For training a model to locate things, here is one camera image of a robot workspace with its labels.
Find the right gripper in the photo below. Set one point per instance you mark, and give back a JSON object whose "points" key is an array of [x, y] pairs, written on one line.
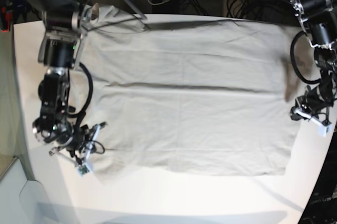
{"points": [[78, 147]]}

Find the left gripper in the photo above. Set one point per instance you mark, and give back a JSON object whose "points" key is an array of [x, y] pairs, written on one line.
{"points": [[313, 105]]}

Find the beige t-shirt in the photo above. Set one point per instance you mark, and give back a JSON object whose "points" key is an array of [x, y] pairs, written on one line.
{"points": [[201, 97]]}

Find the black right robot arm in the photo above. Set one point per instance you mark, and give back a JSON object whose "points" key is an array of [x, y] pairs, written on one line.
{"points": [[60, 51]]}

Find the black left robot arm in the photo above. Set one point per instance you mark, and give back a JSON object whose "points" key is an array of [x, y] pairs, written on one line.
{"points": [[317, 20]]}

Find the white cabinet corner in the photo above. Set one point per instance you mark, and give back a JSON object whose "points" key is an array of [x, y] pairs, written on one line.
{"points": [[26, 201]]}

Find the red black clamp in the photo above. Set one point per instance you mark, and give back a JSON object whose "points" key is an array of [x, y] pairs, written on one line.
{"points": [[6, 17]]}

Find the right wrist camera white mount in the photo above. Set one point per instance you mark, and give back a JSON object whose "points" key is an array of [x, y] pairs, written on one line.
{"points": [[84, 165]]}

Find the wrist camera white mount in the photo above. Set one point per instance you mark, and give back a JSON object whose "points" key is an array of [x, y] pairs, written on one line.
{"points": [[324, 129], [84, 165]]}

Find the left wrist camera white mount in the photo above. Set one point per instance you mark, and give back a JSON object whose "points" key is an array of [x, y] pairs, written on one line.
{"points": [[324, 129]]}

